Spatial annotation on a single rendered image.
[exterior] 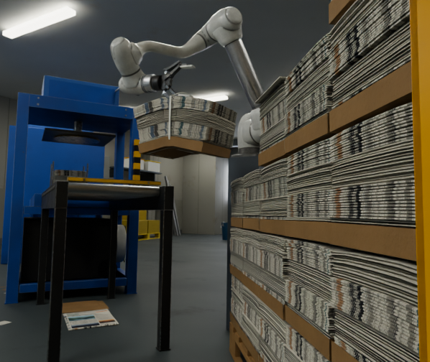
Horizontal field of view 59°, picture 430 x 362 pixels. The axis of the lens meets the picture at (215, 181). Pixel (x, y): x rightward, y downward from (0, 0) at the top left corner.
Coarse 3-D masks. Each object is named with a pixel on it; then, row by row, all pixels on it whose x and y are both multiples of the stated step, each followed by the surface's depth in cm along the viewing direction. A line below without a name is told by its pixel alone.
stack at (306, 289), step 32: (288, 160) 107; (320, 160) 86; (256, 192) 144; (288, 192) 106; (320, 192) 85; (256, 256) 137; (288, 256) 107; (320, 256) 83; (288, 288) 102; (320, 288) 83; (256, 320) 139; (320, 320) 81; (288, 352) 101
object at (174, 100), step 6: (174, 96) 169; (168, 102) 171; (174, 102) 169; (168, 108) 170; (174, 108) 169; (168, 114) 171; (174, 114) 169; (168, 120) 170; (174, 120) 169; (174, 126) 169; (174, 132) 169
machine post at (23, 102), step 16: (16, 128) 284; (16, 144) 284; (16, 160) 283; (16, 176) 282; (16, 192) 281; (16, 208) 281; (16, 224) 280; (16, 240) 279; (16, 256) 278; (16, 272) 278; (16, 288) 277
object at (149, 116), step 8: (144, 104) 176; (152, 104) 174; (160, 104) 172; (136, 112) 178; (144, 112) 176; (152, 112) 174; (160, 112) 172; (144, 120) 176; (152, 120) 174; (160, 120) 172; (144, 128) 177; (152, 128) 174; (160, 128) 172; (144, 136) 177; (152, 136) 174; (160, 136) 172; (144, 152) 176; (152, 152) 176; (160, 152) 179; (168, 152) 181; (176, 152) 184; (184, 152) 187
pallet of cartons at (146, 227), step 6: (144, 210) 1015; (126, 216) 980; (144, 216) 1015; (126, 222) 908; (144, 222) 937; (150, 222) 967; (156, 222) 995; (126, 228) 906; (144, 228) 937; (150, 228) 967; (156, 228) 994; (138, 234) 906; (144, 234) 932; (156, 234) 1004; (138, 240) 906
